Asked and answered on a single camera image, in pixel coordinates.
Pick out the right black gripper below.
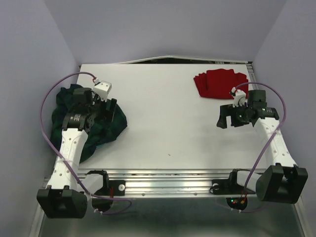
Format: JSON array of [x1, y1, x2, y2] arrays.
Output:
[[215, 102, 251, 128]]

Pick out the green plaid skirt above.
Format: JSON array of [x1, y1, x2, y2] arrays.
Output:
[[50, 84, 127, 162]]

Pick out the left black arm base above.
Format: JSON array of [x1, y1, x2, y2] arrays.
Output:
[[83, 170, 126, 212]]

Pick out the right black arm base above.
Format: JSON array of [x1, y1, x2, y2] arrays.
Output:
[[209, 169, 260, 212]]

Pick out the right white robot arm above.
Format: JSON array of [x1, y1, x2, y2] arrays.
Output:
[[216, 87, 308, 204]]

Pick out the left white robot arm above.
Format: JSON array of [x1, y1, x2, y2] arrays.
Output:
[[37, 83, 117, 219]]

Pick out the folded red skirt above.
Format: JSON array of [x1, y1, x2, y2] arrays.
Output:
[[194, 69, 248, 100]]

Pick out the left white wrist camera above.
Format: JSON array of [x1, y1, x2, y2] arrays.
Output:
[[92, 79, 112, 102]]

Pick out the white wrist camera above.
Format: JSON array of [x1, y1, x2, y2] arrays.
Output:
[[92, 79, 112, 102], [230, 87, 246, 108]]

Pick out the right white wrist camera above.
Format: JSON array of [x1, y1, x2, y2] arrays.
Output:
[[230, 87, 246, 108]]

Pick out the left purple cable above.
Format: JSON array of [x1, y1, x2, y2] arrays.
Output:
[[40, 72, 132, 215]]

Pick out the purple cable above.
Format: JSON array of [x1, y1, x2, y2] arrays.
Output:
[[40, 72, 132, 215], [231, 82, 287, 213]]

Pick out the aluminium mounting rail frame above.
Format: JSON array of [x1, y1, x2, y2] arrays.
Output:
[[43, 63, 309, 237]]

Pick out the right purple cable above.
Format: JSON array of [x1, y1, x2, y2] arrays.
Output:
[[231, 82, 287, 213]]

